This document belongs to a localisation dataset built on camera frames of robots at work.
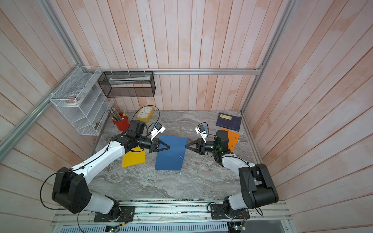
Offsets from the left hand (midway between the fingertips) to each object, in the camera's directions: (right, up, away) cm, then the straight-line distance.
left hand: (167, 149), depth 74 cm
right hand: (+10, +1, +2) cm, 11 cm away
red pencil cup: (-36, +13, +30) cm, 49 cm away
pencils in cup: (-40, +20, +26) cm, 52 cm away
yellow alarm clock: (-24, +22, +43) cm, 54 cm away
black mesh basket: (-32, +43, +29) cm, 61 cm away
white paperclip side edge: (+8, -4, +2) cm, 9 cm away
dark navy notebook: (+45, +16, +39) cm, 62 cm away
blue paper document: (+2, -5, +1) cm, 6 cm away
